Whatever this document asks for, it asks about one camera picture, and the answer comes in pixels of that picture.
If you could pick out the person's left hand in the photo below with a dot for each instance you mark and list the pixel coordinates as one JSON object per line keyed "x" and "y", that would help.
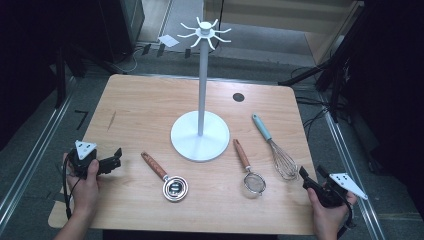
{"x": 85, "y": 191}

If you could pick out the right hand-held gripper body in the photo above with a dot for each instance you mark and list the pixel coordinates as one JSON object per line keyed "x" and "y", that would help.
{"x": 336, "y": 190}

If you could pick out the person's right hand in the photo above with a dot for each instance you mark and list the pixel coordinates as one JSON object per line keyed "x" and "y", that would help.
{"x": 328, "y": 216}

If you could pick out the metal floor rail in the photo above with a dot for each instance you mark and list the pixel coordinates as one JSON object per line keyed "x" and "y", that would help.
{"x": 350, "y": 166}
{"x": 36, "y": 146}

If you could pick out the black metal stand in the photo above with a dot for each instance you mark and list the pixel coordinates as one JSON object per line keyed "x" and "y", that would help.
{"x": 336, "y": 66}

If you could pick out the white paper sheet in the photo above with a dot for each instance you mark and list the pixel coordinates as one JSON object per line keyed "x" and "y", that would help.
{"x": 168, "y": 40}

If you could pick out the white utensil rack stand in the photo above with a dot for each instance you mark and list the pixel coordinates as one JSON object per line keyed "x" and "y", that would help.
{"x": 201, "y": 100}

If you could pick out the dark cabinet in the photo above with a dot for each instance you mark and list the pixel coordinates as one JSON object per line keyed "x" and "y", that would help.
{"x": 123, "y": 26}

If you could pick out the dark metal stand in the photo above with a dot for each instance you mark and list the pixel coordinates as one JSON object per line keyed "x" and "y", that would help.
{"x": 61, "y": 76}

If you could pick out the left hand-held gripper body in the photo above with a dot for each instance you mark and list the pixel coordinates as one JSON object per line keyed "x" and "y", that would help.
{"x": 83, "y": 158}

